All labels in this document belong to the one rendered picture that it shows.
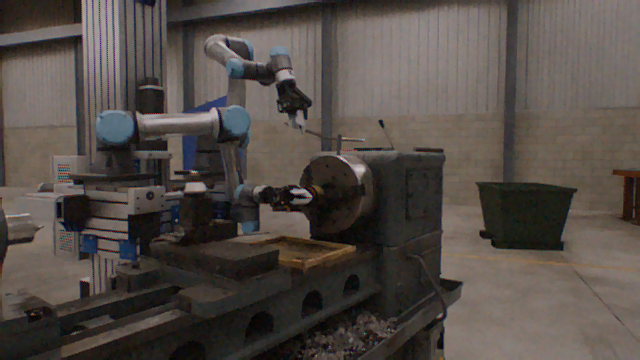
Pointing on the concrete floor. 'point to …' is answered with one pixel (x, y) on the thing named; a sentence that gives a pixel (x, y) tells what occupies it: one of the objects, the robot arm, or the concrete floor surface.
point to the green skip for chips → (524, 214)
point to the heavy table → (630, 193)
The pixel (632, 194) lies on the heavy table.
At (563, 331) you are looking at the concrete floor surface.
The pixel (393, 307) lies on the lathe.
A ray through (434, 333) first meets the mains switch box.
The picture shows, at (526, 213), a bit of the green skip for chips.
